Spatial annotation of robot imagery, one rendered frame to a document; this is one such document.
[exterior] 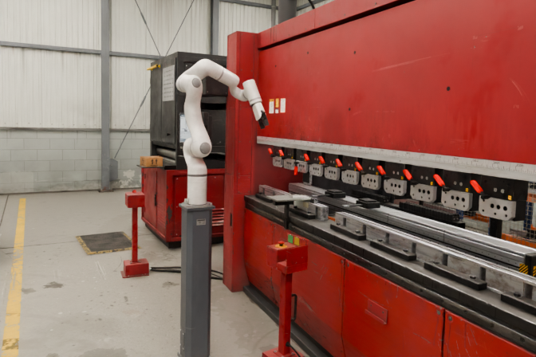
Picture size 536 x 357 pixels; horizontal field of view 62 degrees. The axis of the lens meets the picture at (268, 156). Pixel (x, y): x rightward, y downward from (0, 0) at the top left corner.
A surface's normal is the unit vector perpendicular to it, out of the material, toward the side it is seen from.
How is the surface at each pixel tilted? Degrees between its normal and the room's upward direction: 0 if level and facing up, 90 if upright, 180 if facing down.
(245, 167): 90
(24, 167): 90
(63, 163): 90
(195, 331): 90
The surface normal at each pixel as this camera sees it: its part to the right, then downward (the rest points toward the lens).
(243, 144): 0.41, 0.08
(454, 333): -0.91, 0.01
